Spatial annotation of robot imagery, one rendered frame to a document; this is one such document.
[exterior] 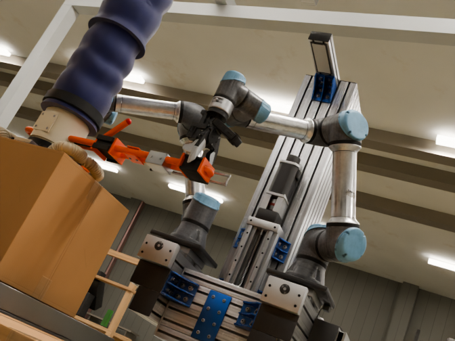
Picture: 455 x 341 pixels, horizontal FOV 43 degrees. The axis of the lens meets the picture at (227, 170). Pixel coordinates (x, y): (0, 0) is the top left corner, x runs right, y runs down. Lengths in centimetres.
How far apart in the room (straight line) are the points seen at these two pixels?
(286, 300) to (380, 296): 1000
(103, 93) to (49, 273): 67
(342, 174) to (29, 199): 104
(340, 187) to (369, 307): 985
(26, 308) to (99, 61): 91
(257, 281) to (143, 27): 105
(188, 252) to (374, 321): 973
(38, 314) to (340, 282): 1053
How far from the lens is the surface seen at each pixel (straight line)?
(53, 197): 175
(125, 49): 218
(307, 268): 206
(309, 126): 214
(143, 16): 224
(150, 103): 241
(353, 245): 200
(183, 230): 224
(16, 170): 182
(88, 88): 208
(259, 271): 222
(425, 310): 1181
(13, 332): 75
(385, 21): 407
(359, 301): 1187
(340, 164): 205
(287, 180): 234
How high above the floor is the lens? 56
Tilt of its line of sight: 21 degrees up
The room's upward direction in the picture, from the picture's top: 25 degrees clockwise
